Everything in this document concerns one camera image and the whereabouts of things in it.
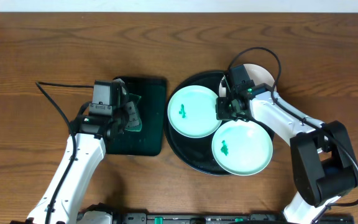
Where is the round black tray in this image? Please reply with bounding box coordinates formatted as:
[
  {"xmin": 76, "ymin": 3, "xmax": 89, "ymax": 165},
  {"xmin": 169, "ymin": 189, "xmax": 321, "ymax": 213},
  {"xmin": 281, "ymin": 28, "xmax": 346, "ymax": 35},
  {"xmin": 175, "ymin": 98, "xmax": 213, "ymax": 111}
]
[{"xmin": 163, "ymin": 70, "xmax": 275, "ymax": 176}]

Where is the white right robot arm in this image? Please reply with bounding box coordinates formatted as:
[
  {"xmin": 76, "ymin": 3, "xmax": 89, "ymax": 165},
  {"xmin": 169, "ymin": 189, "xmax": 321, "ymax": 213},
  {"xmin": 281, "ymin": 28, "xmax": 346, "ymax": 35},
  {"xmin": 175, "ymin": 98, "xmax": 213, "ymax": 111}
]
[{"xmin": 216, "ymin": 80, "xmax": 358, "ymax": 223}]

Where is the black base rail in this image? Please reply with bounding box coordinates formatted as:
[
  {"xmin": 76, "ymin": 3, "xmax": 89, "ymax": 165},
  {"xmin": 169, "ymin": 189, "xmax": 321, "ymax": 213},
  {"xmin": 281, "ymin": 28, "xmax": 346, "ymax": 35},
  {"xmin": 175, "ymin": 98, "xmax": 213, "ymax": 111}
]
[{"xmin": 76, "ymin": 203, "xmax": 356, "ymax": 224}]

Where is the rectangular black tray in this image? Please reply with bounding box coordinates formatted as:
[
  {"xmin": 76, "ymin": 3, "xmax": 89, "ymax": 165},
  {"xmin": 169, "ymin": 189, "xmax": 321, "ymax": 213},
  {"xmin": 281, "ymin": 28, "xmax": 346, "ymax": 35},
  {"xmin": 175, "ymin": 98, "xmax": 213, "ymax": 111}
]
[{"xmin": 106, "ymin": 77, "xmax": 167, "ymax": 156}]

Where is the mint green plate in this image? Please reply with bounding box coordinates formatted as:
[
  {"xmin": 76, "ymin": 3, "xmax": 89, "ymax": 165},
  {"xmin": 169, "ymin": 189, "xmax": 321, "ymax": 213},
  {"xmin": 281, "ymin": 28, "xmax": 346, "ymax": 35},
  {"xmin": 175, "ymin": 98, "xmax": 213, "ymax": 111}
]
[
  {"xmin": 211, "ymin": 120, "xmax": 273, "ymax": 176},
  {"xmin": 167, "ymin": 85, "xmax": 222, "ymax": 138}
]

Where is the green sponge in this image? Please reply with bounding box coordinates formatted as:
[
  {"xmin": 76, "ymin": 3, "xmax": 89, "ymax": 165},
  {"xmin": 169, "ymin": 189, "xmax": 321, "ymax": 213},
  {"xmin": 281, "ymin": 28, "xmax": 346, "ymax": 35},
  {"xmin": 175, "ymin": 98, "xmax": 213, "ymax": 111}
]
[{"xmin": 128, "ymin": 93, "xmax": 141, "ymax": 132}]

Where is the pink plate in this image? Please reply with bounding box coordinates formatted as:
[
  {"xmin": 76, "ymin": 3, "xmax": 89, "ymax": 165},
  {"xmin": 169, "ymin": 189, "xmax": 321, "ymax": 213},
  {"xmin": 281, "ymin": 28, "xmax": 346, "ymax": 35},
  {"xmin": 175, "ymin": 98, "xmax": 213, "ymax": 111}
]
[{"xmin": 218, "ymin": 63, "xmax": 275, "ymax": 97}]

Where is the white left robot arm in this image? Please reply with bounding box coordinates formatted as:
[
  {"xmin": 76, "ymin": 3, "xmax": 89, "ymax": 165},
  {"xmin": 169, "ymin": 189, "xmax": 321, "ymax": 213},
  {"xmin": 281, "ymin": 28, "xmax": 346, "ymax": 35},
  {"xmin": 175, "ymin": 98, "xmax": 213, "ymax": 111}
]
[{"xmin": 26, "ymin": 94, "xmax": 141, "ymax": 223}]

